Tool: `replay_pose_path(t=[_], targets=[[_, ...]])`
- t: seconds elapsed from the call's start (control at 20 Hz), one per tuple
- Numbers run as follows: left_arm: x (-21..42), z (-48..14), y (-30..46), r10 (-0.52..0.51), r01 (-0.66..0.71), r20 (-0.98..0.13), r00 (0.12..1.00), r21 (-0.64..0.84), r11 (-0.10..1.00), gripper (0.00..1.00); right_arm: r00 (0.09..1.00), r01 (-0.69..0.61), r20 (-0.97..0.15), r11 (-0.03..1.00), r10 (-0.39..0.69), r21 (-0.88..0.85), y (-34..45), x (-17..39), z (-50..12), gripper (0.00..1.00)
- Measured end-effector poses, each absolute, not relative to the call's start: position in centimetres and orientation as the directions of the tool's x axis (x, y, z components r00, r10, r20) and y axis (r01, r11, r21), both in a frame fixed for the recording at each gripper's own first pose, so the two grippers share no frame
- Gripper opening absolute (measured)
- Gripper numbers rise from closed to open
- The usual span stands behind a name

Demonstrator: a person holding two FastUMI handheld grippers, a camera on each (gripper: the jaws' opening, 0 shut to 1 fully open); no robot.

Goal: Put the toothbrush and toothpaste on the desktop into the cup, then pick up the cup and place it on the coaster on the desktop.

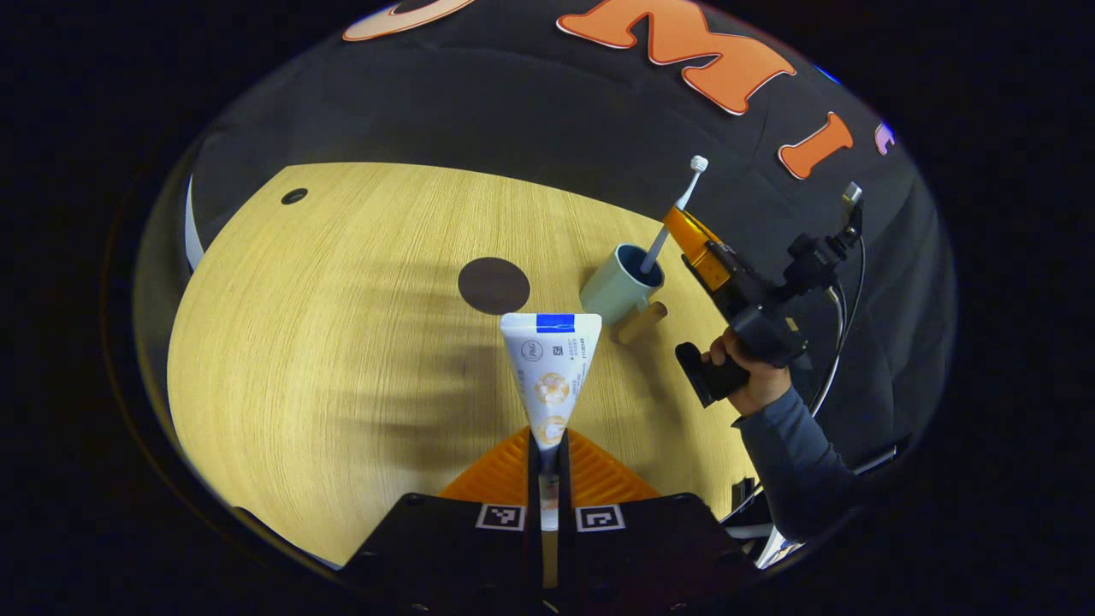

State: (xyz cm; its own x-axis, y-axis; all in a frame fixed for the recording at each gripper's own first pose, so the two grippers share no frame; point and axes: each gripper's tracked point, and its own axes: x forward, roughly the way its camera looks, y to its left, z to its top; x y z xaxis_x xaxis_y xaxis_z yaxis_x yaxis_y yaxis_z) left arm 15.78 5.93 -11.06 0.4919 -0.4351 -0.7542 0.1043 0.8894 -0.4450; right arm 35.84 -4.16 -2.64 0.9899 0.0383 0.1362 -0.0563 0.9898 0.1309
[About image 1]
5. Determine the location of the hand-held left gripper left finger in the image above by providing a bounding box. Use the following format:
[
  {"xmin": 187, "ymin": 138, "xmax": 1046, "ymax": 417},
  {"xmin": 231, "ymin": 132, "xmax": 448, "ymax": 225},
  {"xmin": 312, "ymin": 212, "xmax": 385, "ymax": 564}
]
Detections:
[{"xmin": 342, "ymin": 426, "xmax": 548, "ymax": 600}]

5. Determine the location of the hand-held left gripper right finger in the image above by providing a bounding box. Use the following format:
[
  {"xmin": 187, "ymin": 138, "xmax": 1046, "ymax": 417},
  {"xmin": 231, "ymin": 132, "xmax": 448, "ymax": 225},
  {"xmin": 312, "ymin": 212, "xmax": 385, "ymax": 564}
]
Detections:
[{"xmin": 556, "ymin": 426, "xmax": 758, "ymax": 600}]

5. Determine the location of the white and blue toothbrush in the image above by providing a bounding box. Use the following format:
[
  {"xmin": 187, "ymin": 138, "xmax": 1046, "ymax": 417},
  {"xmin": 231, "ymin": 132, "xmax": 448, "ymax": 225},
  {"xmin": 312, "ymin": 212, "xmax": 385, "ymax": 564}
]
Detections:
[{"xmin": 640, "ymin": 155, "xmax": 709, "ymax": 275}]

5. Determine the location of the light blue cup wooden handle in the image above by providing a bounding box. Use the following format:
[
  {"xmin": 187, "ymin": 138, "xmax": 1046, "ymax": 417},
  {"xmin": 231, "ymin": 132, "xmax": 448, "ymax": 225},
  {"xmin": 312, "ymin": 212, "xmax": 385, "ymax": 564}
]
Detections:
[{"xmin": 579, "ymin": 243, "xmax": 668, "ymax": 346}]

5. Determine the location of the white toothpaste tube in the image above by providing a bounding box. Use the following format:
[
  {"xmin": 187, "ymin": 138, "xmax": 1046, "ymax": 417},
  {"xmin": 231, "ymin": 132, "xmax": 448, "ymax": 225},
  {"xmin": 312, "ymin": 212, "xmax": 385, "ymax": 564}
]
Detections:
[{"xmin": 500, "ymin": 312, "xmax": 602, "ymax": 531}]

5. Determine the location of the dark round coaster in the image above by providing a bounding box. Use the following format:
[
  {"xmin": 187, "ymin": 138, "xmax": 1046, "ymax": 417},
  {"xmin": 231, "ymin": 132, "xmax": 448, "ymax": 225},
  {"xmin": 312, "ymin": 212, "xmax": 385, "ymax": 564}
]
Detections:
[{"xmin": 458, "ymin": 257, "xmax": 531, "ymax": 315}]

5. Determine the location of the gray cable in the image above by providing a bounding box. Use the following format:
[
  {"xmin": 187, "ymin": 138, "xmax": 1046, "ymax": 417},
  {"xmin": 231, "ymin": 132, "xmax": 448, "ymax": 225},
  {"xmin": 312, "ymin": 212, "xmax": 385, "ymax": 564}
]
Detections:
[{"xmin": 804, "ymin": 235, "xmax": 869, "ymax": 420}]

